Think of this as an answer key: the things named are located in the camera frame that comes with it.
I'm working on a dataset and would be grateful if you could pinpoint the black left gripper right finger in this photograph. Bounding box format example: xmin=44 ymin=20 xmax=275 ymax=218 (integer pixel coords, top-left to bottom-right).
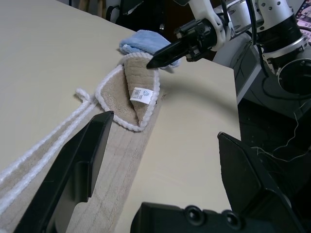
xmin=217 ymin=132 xmax=306 ymax=233

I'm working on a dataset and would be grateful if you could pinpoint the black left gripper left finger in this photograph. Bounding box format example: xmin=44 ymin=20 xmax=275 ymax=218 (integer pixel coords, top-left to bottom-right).
xmin=13 ymin=111 xmax=115 ymax=233

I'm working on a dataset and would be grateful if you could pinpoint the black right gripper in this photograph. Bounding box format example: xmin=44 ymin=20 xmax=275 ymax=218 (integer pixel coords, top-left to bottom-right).
xmin=147 ymin=18 xmax=219 ymax=69

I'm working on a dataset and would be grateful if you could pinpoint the beige towel with white trim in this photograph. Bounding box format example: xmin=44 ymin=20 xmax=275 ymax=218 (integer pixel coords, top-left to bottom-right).
xmin=0 ymin=53 xmax=162 ymax=233

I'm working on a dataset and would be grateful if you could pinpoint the folded blue towel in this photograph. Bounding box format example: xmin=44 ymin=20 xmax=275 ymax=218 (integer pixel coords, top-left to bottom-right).
xmin=119 ymin=29 xmax=183 ymax=73

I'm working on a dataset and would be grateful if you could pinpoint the dark brown cabinet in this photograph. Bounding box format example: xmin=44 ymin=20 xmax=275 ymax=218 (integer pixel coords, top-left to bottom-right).
xmin=157 ymin=0 xmax=195 ymax=42

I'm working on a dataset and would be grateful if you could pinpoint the black office chair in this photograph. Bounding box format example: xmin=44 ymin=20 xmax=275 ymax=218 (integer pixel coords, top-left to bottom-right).
xmin=106 ymin=0 xmax=171 ymax=32

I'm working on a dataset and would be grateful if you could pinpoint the grey metal case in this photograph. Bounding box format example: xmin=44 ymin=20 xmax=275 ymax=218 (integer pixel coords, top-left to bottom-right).
xmin=212 ymin=31 xmax=270 ymax=105

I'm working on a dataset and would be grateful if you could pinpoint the computer monitor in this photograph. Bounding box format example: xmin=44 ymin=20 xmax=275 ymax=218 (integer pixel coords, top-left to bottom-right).
xmin=295 ymin=0 xmax=311 ymax=34

